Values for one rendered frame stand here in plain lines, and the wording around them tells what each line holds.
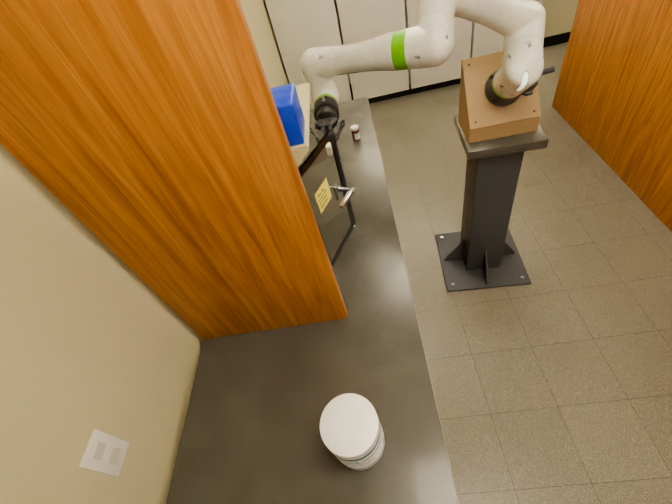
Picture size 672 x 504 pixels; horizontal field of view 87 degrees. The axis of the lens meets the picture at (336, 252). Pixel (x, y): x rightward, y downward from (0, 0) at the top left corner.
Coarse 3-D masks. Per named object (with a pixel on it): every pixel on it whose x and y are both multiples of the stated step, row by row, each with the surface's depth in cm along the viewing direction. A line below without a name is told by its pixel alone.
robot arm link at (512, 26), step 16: (432, 0) 105; (448, 0) 105; (464, 0) 109; (480, 0) 111; (496, 0) 114; (512, 0) 117; (528, 0) 121; (464, 16) 115; (480, 16) 116; (496, 16) 117; (512, 16) 118; (528, 16) 120; (544, 16) 122; (512, 32) 123; (528, 32) 122; (544, 32) 124
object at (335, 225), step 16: (320, 144) 97; (336, 144) 105; (320, 160) 99; (336, 160) 107; (304, 176) 93; (320, 176) 101; (336, 176) 110; (336, 192) 112; (336, 208) 114; (320, 224) 106; (336, 224) 116; (352, 224) 128; (336, 240) 119; (336, 256) 121
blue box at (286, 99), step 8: (272, 88) 76; (280, 88) 75; (288, 88) 74; (280, 96) 73; (288, 96) 72; (296, 96) 76; (280, 104) 70; (288, 104) 69; (296, 104) 74; (280, 112) 70; (288, 112) 70; (296, 112) 72; (288, 120) 72; (296, 120) 72; (304, 120) 81; (288, 128) 73; (296, 128) 73; (304, 128) 79; (288, 136) 74; (296, 136) 74; (296, 144) 76
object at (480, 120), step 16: (464, 64) 148; (480, 64) 148; (496, 64) 147; (464, 80) 149; (480, 80) 148; (464, 96) 152; (480, 96) 149; (528, 96) 147; (464, 112) 156; (480, 112) 150; (496, 112) 149; (512, 112) 148; (528, 112) 148; (464, 128) 160; (480, 128) 152; (496, 128) 152; (512, 128) 152; (528, 128) 152
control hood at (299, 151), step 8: (296, 88) 95; (304, 88) 94; (304, 96) 91; (304, 104) 88; (304, 112) 85; (304, 136) 78; (304, 144) 76; (296, 152) 76; (304, 152) 76; (296, 160) 77
